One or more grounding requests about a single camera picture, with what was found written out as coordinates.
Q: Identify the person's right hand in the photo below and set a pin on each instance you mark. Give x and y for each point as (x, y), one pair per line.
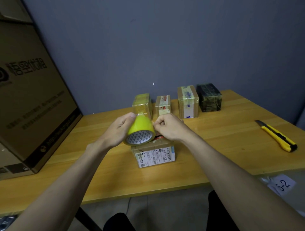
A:
(172, 128)

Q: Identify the person's left hand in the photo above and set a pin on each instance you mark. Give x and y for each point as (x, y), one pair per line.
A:
(114, 133)

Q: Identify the small carton red label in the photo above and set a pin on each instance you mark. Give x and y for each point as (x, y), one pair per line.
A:
(163, 104)

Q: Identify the yellow tape roll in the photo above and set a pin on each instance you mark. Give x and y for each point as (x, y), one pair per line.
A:
(140, 125)

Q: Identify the brown box with white label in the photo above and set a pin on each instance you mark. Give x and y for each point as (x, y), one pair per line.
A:
(188, 102)

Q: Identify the small carton yellow tape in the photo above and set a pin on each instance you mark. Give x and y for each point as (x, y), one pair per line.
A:
(142, 103)

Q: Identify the black cardboard box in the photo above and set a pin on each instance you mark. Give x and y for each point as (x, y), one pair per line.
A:
(209, 97)

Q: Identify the person's left forearm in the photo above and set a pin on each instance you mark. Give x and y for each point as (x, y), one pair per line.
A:
(50, 195)

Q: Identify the person's right forearm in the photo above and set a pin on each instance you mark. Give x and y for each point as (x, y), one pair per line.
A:
(245, 190)

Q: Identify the person's black trousers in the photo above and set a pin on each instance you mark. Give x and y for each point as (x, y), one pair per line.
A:
(119, 222)

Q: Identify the large flat brown carton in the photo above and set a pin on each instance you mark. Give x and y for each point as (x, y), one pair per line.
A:
(33, 100)

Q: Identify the black table leg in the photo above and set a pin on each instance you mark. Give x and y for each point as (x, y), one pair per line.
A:
(88, 219)

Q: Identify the yellow utility knife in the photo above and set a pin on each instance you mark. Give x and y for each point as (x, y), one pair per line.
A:
(277, 136)

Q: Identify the white paper floor label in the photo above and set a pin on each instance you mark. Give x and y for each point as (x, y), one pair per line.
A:
(282, 185)

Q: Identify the grey pleated curtain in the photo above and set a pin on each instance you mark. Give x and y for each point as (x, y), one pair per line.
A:
(301, 121)

